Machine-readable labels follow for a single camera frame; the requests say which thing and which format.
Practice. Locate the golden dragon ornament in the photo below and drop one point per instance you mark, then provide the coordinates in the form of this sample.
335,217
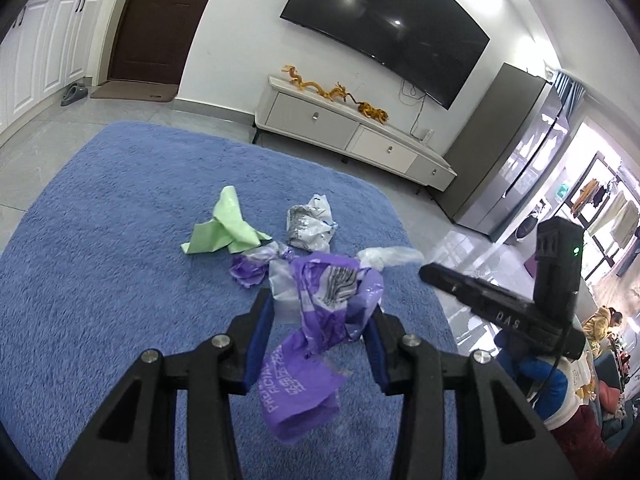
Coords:
338,92

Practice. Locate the white wall cupboards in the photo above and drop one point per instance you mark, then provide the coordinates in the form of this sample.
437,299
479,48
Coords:
47,48

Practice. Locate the grey refrigerator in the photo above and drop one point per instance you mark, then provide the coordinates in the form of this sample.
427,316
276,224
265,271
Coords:
509,141

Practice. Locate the green crumpled paper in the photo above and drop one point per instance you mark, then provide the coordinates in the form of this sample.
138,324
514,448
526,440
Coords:
226,229

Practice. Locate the small purple wrapper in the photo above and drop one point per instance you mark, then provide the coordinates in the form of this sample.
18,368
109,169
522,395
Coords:
248,270

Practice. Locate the purple plastic bag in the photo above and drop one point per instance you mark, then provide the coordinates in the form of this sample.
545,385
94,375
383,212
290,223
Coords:
331,298

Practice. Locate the person in yellow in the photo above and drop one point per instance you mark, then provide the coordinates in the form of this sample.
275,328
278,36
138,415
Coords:
597,326

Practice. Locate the red sleeved right forearm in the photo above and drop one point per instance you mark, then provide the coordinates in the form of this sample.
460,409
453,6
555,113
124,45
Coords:
581,442

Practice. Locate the grey slipper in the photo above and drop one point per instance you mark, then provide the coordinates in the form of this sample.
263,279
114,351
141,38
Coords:
73,93

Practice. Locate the grey white printed wrapper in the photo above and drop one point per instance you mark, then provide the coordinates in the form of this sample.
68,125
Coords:
310,226

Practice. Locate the dark brown door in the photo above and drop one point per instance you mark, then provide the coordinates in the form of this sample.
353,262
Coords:
154,38

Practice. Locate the right blue white gloved hand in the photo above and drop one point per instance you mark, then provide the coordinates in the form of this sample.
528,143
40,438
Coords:
555,399

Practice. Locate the white plastic bag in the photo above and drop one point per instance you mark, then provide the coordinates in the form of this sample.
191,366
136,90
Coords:
379,258

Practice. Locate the white tv cabinet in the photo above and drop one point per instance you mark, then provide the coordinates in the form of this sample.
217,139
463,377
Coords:
306,117

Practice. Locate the black wall television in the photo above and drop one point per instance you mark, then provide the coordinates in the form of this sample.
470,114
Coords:
432,44

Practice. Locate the washing machine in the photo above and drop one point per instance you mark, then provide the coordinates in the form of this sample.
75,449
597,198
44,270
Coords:
529,224

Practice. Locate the brown door mat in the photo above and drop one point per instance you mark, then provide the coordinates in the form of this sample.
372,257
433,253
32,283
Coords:
135,91

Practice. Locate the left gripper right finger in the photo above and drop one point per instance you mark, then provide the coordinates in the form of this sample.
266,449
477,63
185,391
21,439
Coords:
382,337

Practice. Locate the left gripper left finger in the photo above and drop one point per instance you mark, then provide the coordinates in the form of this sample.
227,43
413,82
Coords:
249,334

